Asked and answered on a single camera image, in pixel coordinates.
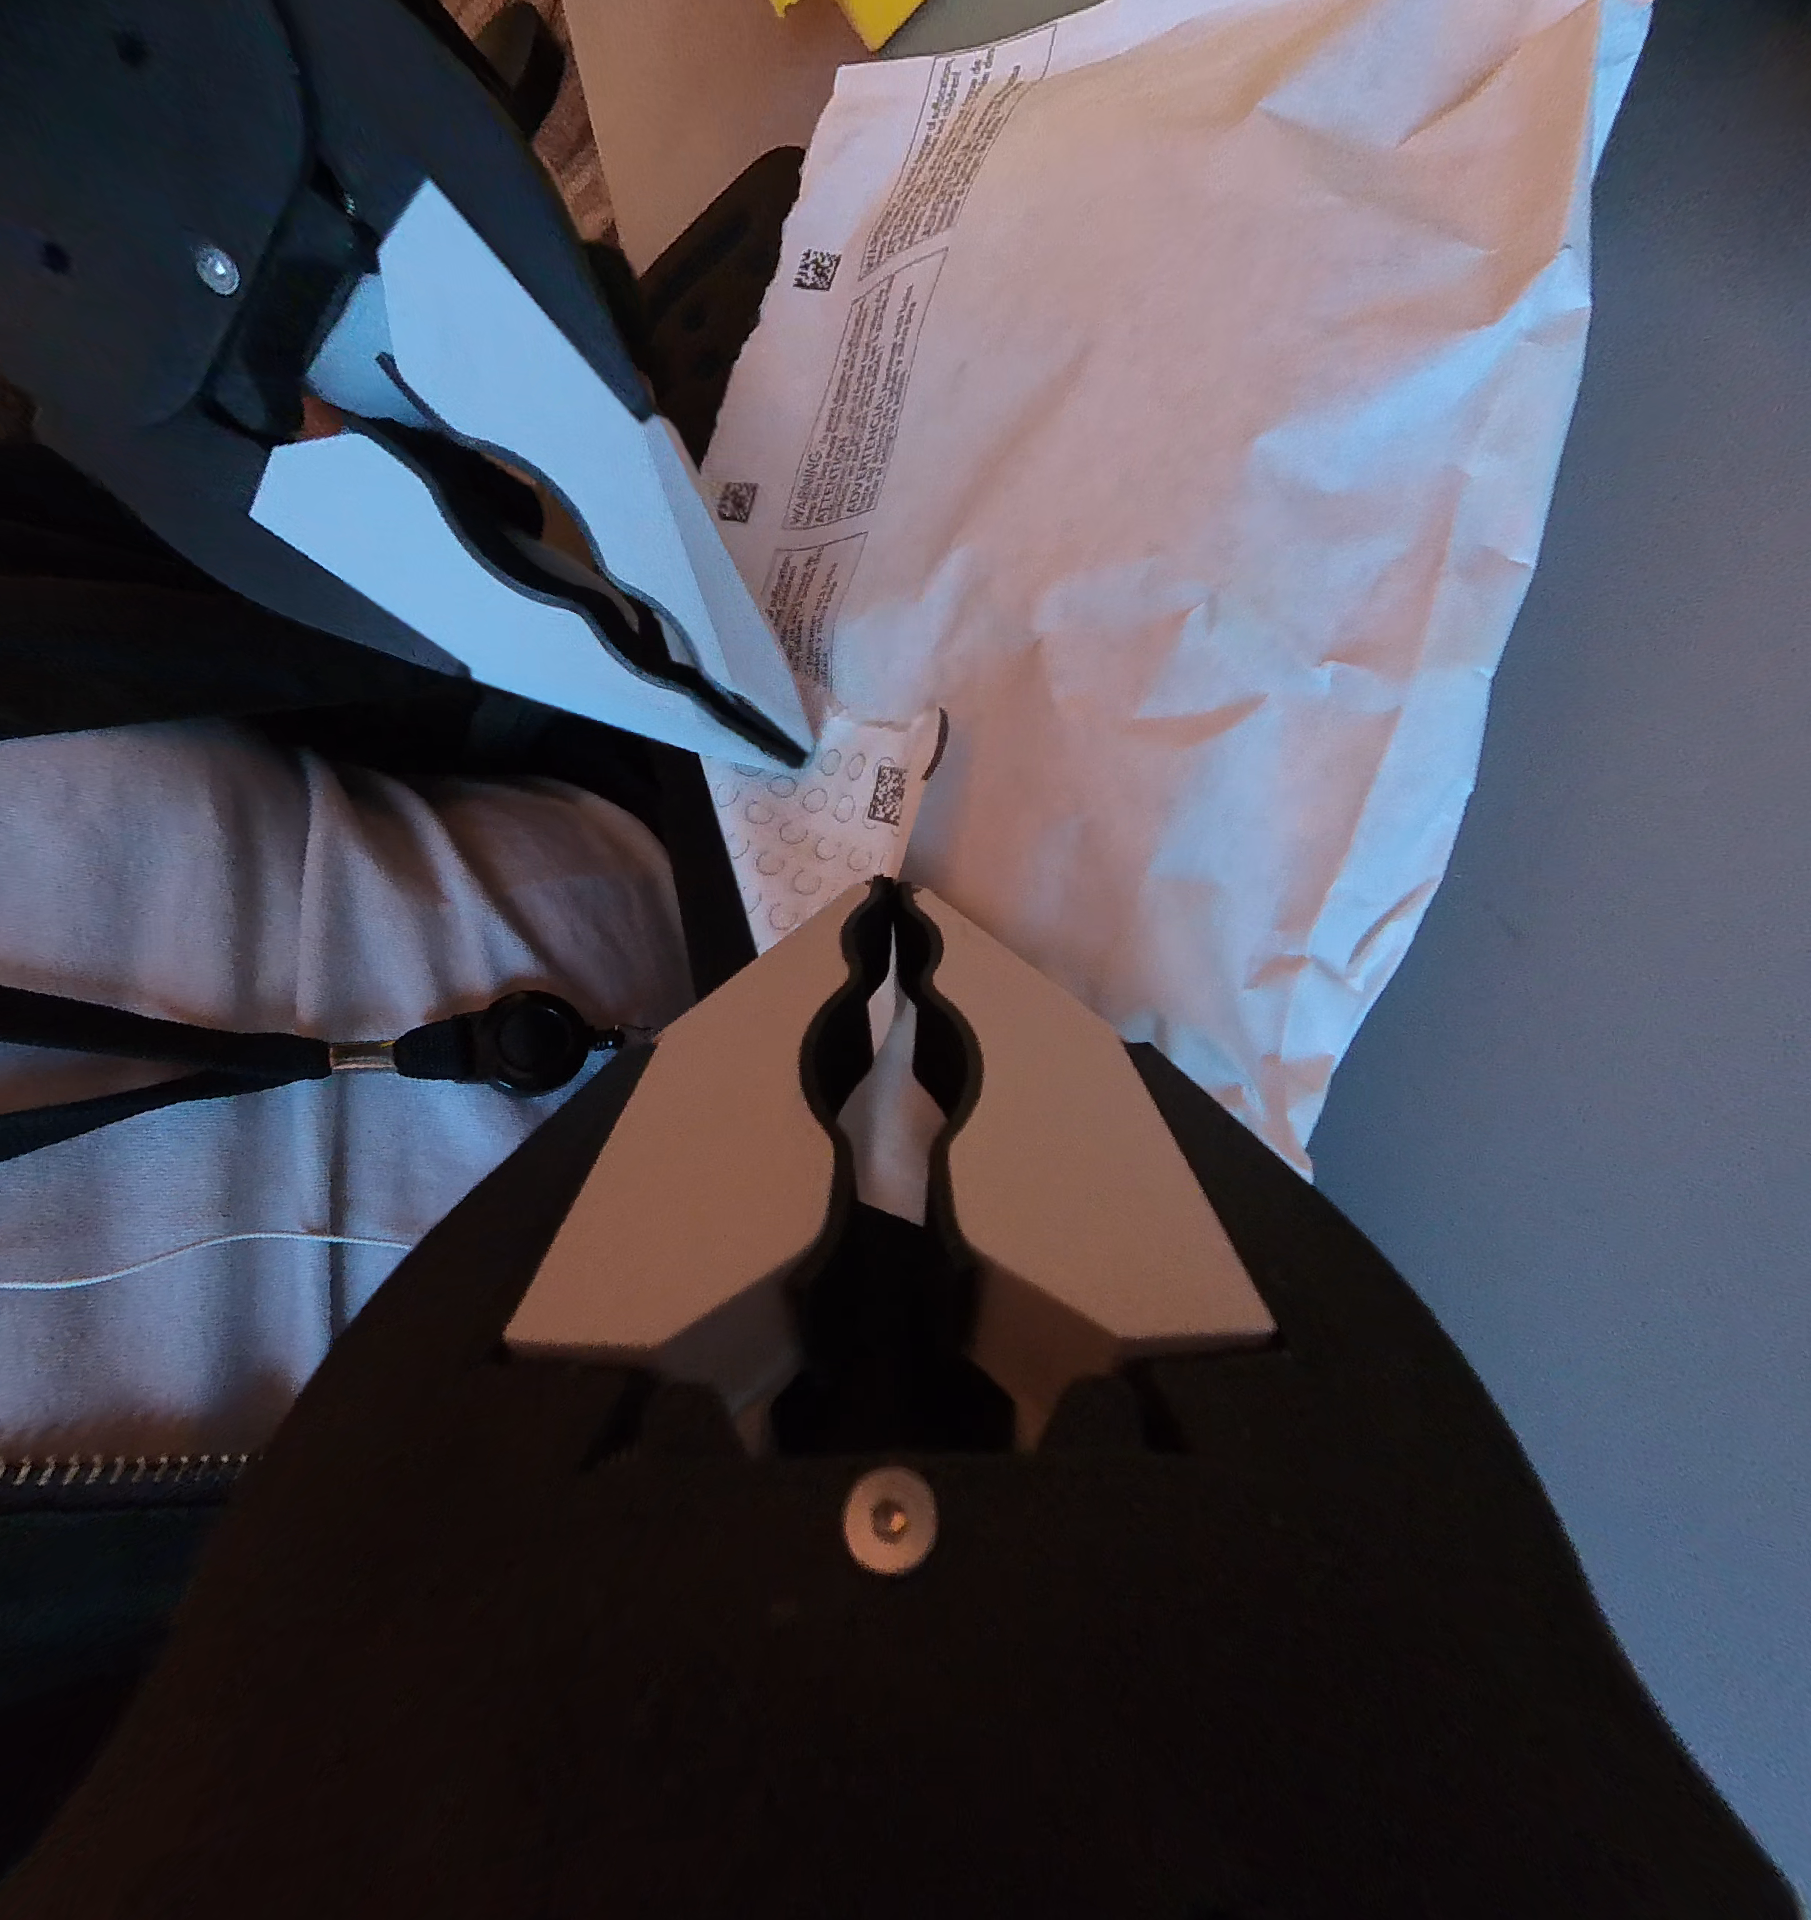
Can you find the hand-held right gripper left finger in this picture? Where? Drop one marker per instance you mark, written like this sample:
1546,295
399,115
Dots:
680,1201

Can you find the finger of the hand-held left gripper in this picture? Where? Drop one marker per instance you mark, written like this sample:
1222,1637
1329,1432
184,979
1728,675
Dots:
544,374
393,555

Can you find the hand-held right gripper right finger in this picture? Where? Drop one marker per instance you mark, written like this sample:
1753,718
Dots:
1100,1201

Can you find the large white paper bag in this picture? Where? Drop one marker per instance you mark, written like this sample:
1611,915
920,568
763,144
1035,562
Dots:
1221,599

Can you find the black perforated chair armrest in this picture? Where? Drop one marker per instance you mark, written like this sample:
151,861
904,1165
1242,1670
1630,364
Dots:
708,301

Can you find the person's light grey clothing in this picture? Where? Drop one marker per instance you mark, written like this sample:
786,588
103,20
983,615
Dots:
169,869

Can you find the yellow plastic bin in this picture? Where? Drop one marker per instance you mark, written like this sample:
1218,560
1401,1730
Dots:
884,16

